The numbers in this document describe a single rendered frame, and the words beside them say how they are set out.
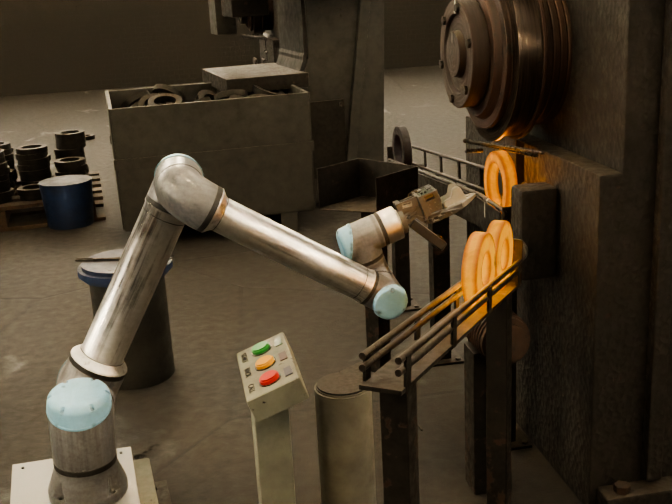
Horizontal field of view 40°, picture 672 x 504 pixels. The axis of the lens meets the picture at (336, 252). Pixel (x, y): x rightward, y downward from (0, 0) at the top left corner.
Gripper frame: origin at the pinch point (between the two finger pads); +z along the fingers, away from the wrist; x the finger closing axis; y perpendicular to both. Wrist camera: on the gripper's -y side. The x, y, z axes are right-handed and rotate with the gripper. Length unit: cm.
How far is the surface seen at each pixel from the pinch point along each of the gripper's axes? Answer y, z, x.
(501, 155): 4.7, 13.8, 9.3
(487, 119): 16.3, 12.4, 6.6
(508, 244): -2.2, -3.1, -32.7
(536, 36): 35.0, 25.6, -9.5
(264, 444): -9, -70, -61
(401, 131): -5, 10, 116
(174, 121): 13, -73, 245
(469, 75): 30.2, 9.9, 1.1
